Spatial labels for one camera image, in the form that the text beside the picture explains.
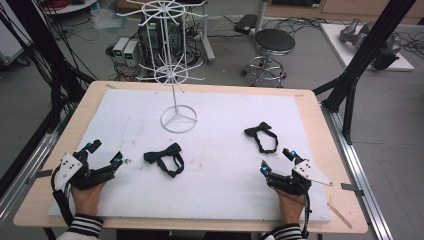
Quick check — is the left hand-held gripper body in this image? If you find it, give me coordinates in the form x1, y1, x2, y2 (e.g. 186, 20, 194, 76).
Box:
53, 151, 116, 192

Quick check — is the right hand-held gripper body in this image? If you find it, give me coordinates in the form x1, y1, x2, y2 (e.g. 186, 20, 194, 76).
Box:
266, 159, 333, 196

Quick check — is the black strap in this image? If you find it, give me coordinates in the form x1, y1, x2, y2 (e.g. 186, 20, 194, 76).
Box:
143, 142, 185, 179
243, 121, 279, 155

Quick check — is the white wire display rack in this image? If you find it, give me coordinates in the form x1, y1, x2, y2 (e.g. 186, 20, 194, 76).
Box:
115, 0, 208, 135

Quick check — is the person's left hand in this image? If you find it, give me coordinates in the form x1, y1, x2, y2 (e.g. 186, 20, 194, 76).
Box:
70, 181, 108, 217

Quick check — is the person's right hand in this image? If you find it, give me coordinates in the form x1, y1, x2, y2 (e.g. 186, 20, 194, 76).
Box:
275, 191, 306, 225

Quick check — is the metal table clip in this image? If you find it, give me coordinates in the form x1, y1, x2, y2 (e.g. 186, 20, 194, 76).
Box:
25, 169, 54, 186
340, 182, 366, 198

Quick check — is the thin wooden stick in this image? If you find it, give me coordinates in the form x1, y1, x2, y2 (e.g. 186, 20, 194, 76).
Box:
326, 201, 354, 230

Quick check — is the white foam mat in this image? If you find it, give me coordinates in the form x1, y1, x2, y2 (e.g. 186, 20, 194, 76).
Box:
48, 87, 333, 223

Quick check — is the grey bench power supply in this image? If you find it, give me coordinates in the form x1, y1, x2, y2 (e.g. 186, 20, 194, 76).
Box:
123, 40, 141, 68
112, 36, 131, 65

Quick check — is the black round stool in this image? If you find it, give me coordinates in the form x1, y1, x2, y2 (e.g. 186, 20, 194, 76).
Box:
240, 28, 297, 89

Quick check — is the white floor board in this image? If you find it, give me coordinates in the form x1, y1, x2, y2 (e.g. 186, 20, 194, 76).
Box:
319, 22, 416, 72

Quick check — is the black computer tower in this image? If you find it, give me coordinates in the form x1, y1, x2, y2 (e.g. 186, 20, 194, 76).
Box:
137, 18, 183, 58

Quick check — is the black flat box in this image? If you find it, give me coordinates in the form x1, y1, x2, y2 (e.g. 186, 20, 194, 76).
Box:
233, 13, 259, 35

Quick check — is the grey metal table leg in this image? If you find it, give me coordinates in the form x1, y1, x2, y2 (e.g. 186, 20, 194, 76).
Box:
199, 0, 217, 65

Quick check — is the left hand-held gripper cable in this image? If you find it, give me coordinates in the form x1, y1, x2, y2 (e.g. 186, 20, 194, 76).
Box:
50, 163, 76, 228

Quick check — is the hand-held gripper cable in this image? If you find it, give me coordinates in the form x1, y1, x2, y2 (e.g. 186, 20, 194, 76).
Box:
50, 163, 76, 228
300, 192, 313, 240

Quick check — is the right hand-held gripper cable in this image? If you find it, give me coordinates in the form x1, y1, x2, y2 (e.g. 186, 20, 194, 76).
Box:
300, 192, 313, 240

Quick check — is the aluminium rail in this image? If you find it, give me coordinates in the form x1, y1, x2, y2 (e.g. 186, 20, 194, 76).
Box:
320, 102, 395, 240
0, 128, 73, 223

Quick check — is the black metal frame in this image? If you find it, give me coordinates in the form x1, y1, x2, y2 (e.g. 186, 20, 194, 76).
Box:
0, 0, 98, 198
312, 0, 418, 145

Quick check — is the tangle of black floor cables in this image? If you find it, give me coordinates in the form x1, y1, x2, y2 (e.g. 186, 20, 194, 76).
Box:
261, 15, 336, 36

